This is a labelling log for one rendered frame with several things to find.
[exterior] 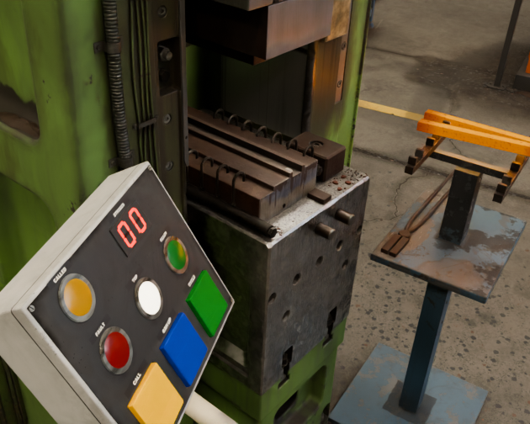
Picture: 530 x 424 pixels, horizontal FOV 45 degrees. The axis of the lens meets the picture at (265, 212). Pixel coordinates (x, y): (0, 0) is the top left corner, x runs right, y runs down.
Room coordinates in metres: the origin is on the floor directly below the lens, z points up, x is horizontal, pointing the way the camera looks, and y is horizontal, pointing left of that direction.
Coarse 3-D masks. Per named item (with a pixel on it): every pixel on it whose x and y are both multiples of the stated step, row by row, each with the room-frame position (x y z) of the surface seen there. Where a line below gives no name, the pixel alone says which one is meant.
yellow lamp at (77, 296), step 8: (72, 280) 0.57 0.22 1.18; (80, 280) 0.58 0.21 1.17; (72, 288) 0.56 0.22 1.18; (80, 288) 0.57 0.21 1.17; (88, 288) 0.58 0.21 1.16; (64, 296) 0.55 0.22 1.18; (72, 296) 0.55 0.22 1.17; (80, 296) 0.56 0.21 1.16; (88, 296) 0.57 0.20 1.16; (72, 304) 0.55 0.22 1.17; (80, 304) 0.56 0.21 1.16; (88, 304) 0.57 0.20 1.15; (72, 312) 0.54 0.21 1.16; (80, 312) 0.55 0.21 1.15
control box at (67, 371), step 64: (128, 192) 0.75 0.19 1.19; (64, 256) 0.59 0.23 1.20; (128, 256) 0.67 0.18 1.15; (192, 256) 0.78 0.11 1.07; (0, 320) 0.51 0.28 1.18; (64, 320) 0.53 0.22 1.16; (128, 320) 0.60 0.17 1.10; (192, 320) 0.69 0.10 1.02; (64, 384) 0.49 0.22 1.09; (128, 384) 0.53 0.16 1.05; (192, 384) 0.61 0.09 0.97
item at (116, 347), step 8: (112, 336) 0.56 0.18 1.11; (120, 336) 0.57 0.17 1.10; (104, 344) 0.54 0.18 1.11; (112, 344) 0.55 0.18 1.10; (120, 344) 0.56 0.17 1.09; (128, 344) 0.57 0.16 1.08; (112, 352) 0.54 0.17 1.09; (120, 352) 0.55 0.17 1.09; (128, 352) 0.56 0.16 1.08; (112, 360) 0.54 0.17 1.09; (120, 360) 0.54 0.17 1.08
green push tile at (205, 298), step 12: (204, 276) 0.76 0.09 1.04; (204, 288) 0.75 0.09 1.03; (216, 288) 0.77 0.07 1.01; (192, 300) 0.71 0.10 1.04; (204, 300) 0.73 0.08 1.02; (216, 300) 0.75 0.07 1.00; (204, 312) 0.71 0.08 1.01; (216, 312) 0.73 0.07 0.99; (204, 324) 0.70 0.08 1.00; (216, 324) 0.72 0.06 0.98
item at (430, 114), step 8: (432, 112) 1.59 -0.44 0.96; (440, 112) 1.59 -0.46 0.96; (432, 120) 1.57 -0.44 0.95; (440, 120) 1.56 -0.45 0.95; (448, 120) 1.55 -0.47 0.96; (456, 120) 1.54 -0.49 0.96; (464, 120) 1.54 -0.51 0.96; (472, 128) 1.51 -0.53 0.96; (480, 128) 1.50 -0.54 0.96; (488, 128) 1.51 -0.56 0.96; (496, 128) 1.51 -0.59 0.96; (504, 136) 1.47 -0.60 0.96; (512, 136) 1.46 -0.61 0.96; (520, 136) 1.47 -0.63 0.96
